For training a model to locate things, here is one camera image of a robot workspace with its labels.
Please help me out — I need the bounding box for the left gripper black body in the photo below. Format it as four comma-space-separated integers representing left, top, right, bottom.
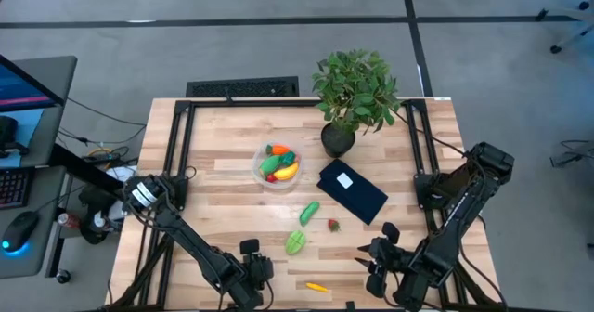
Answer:
239, 238, 275, 291

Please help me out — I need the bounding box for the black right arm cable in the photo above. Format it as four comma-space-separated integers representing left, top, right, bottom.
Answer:
393, 110, 468, 158

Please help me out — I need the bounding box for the black plant pot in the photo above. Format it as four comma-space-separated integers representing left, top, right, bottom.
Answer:
319, 122, 357, 160

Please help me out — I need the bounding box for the black desk support beam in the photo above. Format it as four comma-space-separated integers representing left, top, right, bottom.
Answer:
48, 143, 125, 195

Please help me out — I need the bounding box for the black computer mouse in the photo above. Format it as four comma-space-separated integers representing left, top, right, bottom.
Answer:
1, 211, 40, 254

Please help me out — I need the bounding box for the navy folded cloth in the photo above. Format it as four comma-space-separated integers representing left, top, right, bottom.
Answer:
316, 158, 389, 227

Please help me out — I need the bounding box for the office chair base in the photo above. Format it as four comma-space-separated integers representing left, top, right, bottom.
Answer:
535, 0, 594, 56

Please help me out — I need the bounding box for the grey floor stand leg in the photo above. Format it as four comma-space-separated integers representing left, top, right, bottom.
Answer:
550, 149, 594, 168

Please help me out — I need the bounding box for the green toy corn cob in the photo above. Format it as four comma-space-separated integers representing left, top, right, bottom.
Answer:
258, 155, 283, 177

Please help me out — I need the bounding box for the black desk gadget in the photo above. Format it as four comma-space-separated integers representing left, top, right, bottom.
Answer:
0, 115, 22, 159

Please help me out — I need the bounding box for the green leafy artificial plant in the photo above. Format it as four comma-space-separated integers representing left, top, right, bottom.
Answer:
311, 49, 403, 136

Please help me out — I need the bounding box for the black aluminium table frame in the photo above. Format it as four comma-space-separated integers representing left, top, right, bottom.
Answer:
107, 97, 500, 312

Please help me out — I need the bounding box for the yellow green cable bundle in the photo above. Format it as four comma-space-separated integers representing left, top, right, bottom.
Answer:
83, 147, 131, 170

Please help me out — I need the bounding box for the green toy cucumber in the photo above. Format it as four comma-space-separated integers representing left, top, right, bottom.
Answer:
298, 201, 321, 228

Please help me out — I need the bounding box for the black floor vent grille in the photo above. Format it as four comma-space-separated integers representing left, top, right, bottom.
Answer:
186, 75, 301, 98

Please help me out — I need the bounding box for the black keyboard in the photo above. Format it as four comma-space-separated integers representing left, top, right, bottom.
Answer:
0, 167, 32, 210

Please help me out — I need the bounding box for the yellow toy banana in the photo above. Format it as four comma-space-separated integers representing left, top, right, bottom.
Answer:
273, 161, 301, 182

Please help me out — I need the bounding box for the red soda can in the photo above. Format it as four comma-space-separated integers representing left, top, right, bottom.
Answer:
57, 213, 83, 229

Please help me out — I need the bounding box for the black bulky floor object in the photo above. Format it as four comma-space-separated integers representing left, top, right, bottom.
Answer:
77, 185, 125, 246

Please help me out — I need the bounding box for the computer monitor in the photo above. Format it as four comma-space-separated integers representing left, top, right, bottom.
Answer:
0, 54, 66, 170

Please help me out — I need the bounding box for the black floor cable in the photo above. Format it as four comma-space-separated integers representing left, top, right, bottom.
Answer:
66, 97, 149, 128
56, 124, 148, 147

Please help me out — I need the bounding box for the orange toy carrot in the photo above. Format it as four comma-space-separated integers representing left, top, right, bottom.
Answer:
265, 143, 292, 157

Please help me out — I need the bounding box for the clear plastic tupperware bowl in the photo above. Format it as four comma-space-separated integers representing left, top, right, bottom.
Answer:
252, 137, 303, 191

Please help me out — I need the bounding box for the lime green toy starfruit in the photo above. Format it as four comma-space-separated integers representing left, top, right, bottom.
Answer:
284, 229, 308, 256

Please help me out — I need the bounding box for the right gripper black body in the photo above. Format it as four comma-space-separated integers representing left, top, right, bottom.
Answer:
365, 221, 412, 300

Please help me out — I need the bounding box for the grey desk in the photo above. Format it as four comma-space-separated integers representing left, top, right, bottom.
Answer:
0, 55, 79, 280

